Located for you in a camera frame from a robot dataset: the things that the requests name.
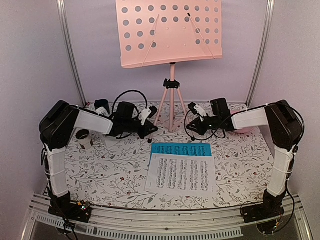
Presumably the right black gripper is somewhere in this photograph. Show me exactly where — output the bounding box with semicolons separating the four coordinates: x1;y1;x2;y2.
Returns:
188;115;222;135

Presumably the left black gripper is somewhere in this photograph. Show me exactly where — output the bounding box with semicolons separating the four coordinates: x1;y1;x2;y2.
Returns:
123;119;157;139

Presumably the pink music stand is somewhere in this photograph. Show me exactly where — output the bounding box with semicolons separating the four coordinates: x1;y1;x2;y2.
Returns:
115;0;223;131

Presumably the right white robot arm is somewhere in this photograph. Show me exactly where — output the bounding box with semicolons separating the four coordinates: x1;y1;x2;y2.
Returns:
184;98;305;218

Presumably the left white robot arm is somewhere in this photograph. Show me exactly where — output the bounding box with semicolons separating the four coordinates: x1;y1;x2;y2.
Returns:
39;100;158;198

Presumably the blue sheet music page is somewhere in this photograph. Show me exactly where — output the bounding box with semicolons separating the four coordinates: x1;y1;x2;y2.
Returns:
151;143;212;157

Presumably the white metronome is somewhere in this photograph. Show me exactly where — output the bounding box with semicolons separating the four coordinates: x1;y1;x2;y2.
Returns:
95;106;118;149

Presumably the pink plate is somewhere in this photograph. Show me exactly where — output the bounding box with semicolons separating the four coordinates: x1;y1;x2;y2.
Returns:
230;110;254;134

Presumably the floral table mat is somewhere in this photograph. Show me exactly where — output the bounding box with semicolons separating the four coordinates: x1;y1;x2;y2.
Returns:
52;118;274;210

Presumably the white sheet music page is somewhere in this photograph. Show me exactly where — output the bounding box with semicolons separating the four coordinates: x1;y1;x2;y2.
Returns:
144;153;217;197

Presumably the dark blue mug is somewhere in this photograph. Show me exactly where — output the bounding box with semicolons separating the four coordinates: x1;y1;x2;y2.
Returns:
94;99;110;116

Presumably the white paper cup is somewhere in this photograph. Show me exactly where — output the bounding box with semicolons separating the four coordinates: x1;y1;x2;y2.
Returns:
75;129;93;150

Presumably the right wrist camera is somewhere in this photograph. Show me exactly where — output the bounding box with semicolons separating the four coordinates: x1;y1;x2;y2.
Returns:
188;102;208;117

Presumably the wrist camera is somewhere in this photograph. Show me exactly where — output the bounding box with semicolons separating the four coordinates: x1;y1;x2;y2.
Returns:
138;106;158;126
188;102;208;117

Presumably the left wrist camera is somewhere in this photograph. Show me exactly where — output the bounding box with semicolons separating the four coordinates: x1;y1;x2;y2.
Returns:
138;106;158;126

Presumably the aluminium front rail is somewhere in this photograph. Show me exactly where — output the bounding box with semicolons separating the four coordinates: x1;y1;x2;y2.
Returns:
21;194;313;240

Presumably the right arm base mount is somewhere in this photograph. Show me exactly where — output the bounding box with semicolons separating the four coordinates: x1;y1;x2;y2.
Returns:
240;198;285;223

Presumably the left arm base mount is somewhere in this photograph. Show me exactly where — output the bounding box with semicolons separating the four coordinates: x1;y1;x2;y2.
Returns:
48;195;92;223

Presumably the right aluminium frame post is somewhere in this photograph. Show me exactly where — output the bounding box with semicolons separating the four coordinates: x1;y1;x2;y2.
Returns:
245;0;275;107

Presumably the aluminium frame post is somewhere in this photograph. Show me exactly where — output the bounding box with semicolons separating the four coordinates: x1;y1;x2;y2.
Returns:
56;0;87;106
245;0;275;107

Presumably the left aluminium frame post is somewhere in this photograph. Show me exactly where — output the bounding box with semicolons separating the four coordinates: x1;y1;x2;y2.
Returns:
56;0;87;106

